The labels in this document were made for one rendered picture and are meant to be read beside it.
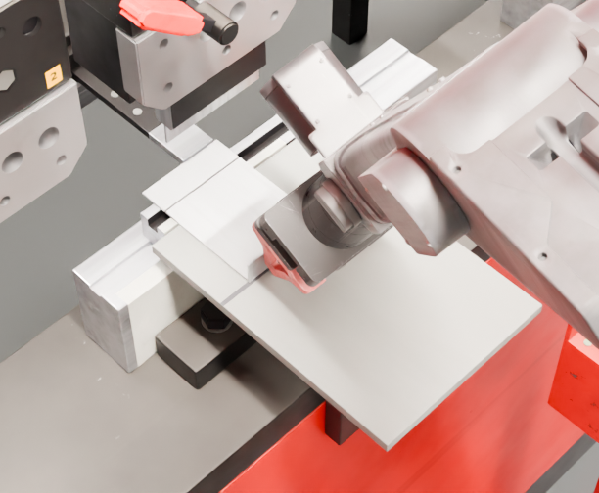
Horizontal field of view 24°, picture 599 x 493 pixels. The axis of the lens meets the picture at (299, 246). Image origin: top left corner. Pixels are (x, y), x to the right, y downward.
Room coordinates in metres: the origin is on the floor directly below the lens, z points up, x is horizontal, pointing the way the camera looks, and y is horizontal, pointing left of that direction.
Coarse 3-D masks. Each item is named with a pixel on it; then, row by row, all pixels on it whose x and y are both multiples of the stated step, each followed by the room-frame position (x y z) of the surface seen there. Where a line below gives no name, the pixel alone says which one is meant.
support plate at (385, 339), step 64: (192, 256) 0.70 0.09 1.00; (384, 256) 0.70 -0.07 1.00; (448, 256) 0.70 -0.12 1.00; (256, 320) 0.64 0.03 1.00; (320, 320) 0.64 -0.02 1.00; (384, 320) 0.64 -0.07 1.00; (448, 320) 0.64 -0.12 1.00; (512, 320) 0.64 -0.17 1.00; (320, 384) 0.58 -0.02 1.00; (384, 384) 0.58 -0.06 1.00; (448, 384) 0.58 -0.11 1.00; (384, 448) 0.53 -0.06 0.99
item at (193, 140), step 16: (64, 16) 0.94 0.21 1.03; (80, 80) 0.89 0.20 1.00; (96, 80) 0.89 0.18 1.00; (96, 96) 0.88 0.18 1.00; (112, 96) 0.87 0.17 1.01; (128, 112) 0.85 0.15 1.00; (144, 112) 0.85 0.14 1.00; (144, 128) 0.83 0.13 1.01; (160, 128) 0.83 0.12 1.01; (192, 128) 0.83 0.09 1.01; (160, 144) 0.82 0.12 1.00; (176, 144) 0.82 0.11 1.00; (192, 144) 0.82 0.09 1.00; (208, 144) 0.82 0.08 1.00
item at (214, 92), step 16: (256, 48) 0.81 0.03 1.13; (240, 64) 0.79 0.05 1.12; (256, 64) 0.81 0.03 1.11; (208, 80) 0.77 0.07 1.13; (224, 80) 0.78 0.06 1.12; (240, 80) 0.79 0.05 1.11; (192, 96) 0.76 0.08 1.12; (208, 96) 0.77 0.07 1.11; (224, 96) 0.79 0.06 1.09; (160, 112) 0.75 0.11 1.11; (176, 112) 0.75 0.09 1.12; (192, 112) 0.76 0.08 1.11; (208, 112) 0.78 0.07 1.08; (176, 128) 0.76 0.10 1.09
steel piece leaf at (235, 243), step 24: (240, 168) 0.79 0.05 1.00; (192, 192) 0.76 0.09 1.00; (216, 192) 0.76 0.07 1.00; (240, 192) 0.76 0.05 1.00; (264, 192) 0.76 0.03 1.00; (192, 216) 0.74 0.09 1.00; (216, 216) 0.74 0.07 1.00; (240, 216) 0.74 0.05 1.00; (216, 240) 0.71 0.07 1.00; (240, 240) 0.71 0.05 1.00; (240, 264) 0.69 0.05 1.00; (264, 264) 0.68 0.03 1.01
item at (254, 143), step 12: (276, 120) 0.85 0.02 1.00; (264, 132) 0.83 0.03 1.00; (276, 132) 0.84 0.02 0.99; (288, 132) 0.83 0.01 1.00; (240, 144) 0.82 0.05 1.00; (252, 144) 0.82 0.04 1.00; (264, 144) 0.83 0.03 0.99; (288, 144) 0.82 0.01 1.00; (240, 156) 0.81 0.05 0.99; (252, 156) 0.81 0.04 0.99; (144, 216) 0.74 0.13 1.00; (156, 216) 0.74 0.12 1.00; (168, 216) 0.75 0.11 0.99; (144, 228) 0.74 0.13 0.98; (156, 228) 0.74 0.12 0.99; (156, 240) 0.73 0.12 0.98
